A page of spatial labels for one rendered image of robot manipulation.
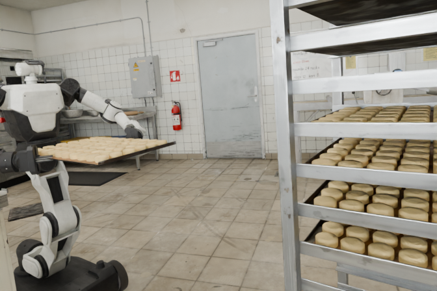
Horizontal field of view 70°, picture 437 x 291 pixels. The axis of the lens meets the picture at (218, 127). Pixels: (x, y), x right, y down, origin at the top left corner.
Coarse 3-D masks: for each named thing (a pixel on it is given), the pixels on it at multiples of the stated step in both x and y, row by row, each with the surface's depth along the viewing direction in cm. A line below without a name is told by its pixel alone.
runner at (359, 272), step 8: (344, 264) 109; (344, 272) 107; (352, 272) 106; (360, 272) 106; (368, 272) 105; (376, 272) 103; (376, 280) 101; (384, 280) 101; (392, 280) 101; (400, 280) 99; (408, 280) 98; (408, 288) 96; (416, 288) 96; (424, 288) 96; (432, 288) 95
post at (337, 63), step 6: (336, 60) 101; (342, 60) 102; (336, 66) 101; (342, 66) 102; (336, 72) 101; (342, 72) 102; (336, 96) 102; (342, 96) 102; (336, 102) 102; (342, 102) 102; (342, 276) 110; (348, 276) 112; (342, 282) 110; (348, 282) 112
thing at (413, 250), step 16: (336, 224) 79; (320, 240) 72; (336, 240) 71; (352, 240) 70; (368, 240) 74; (384, 240) 70; (400, 240) 72; (416, 240) 68; (432, 240) 71; (384, 256) 64; (400, 256) 64; (416, 256) 62; (432, 256) 65
